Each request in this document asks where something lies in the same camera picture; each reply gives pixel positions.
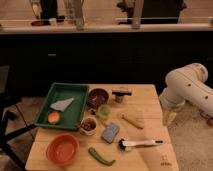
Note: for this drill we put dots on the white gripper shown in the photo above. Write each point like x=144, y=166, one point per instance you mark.
x=168, y=116

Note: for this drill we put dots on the blue sponge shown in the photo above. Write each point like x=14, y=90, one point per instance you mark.
x=110, y=132

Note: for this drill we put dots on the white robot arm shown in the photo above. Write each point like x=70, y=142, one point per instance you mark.
x=186, y=84

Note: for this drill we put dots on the green plastic tray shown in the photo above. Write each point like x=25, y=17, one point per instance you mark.
x=72, y=116

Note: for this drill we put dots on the black and wood stamp block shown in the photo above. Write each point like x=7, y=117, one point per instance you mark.
x=120, y=93

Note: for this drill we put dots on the small green cup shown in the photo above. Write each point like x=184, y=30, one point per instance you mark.
x=103, y=112

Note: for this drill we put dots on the dark red bowl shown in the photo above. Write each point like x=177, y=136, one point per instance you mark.
x=97, y=97

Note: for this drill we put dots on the green chili pepper toy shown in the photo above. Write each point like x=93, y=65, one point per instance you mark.
x=92, y=151

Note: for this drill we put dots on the white cup with brown contents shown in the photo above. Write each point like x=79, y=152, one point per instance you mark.
x=88, y=126

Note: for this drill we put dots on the grey cloth piece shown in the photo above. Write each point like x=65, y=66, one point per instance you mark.
x=61, y=105

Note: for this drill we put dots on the orange plastic bowl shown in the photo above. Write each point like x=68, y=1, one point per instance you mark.
x=62, y=150

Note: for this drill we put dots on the orange peach toy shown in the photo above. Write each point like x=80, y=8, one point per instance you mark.
x=53, y=117

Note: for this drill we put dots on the black chair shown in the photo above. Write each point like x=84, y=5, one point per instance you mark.
x=6, y=100

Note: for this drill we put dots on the small red dish on counter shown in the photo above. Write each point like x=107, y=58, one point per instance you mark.
x=37, y=23

